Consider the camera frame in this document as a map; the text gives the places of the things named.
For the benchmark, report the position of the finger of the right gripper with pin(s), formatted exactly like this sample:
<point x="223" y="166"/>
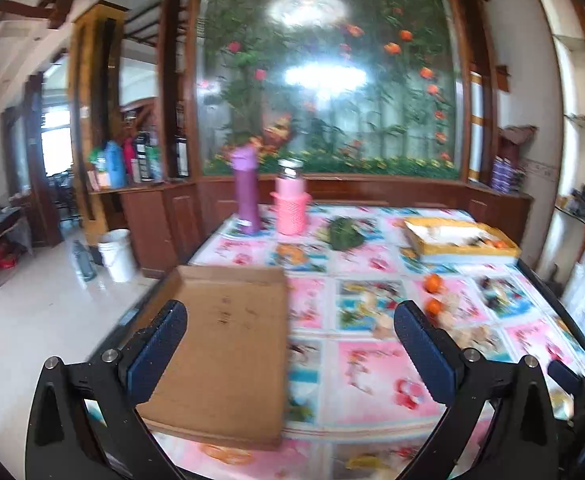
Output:
<point x="565" y="378"/>

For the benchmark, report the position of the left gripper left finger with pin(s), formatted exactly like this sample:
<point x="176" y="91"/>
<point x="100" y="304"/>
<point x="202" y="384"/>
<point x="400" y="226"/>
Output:
<point x="84" y="422"/>

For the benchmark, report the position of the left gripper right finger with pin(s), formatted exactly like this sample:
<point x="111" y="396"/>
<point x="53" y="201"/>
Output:
<point x="521" y="441"/>

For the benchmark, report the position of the orange tangerine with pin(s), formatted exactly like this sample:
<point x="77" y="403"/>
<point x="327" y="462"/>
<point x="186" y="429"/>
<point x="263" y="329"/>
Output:
<point x="434" y="307"/>
<point x="433" y="284"/>

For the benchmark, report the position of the brown cardboard tray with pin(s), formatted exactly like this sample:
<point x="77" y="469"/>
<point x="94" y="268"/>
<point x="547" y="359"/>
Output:
<point x="226" y="383"/>

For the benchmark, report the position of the grey water jug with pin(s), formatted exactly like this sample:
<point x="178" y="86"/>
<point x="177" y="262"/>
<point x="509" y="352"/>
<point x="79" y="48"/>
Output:
<point x="85" y="265"/>

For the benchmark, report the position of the floral pink tablecloth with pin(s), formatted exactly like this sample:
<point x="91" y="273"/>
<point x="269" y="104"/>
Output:
<point x="356" y="406"/>

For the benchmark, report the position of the white plastic bucket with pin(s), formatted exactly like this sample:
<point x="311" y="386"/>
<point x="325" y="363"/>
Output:
<point x="116" y="250"/>

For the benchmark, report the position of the yellow cardboard box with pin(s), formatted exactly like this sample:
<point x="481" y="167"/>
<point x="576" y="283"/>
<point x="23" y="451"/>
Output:
<point x="440" y="240"/>

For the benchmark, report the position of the purple spray cans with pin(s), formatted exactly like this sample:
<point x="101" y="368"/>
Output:
<point x="502" y="173"/>

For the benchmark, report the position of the green leafy vegetable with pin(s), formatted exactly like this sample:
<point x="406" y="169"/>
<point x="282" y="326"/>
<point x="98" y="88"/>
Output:
<point x="344" y="235"/>

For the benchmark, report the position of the blue thermos jug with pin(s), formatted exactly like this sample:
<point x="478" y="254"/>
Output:
<point x="115" y="165"/>

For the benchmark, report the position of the pink knit-sleeve bottle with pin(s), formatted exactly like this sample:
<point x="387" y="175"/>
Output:
<point x="290" y="197"/>

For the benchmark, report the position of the purple thermos bottle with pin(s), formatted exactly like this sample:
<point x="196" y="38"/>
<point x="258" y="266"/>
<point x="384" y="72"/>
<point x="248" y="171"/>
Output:
<point x="245" y="167"/>

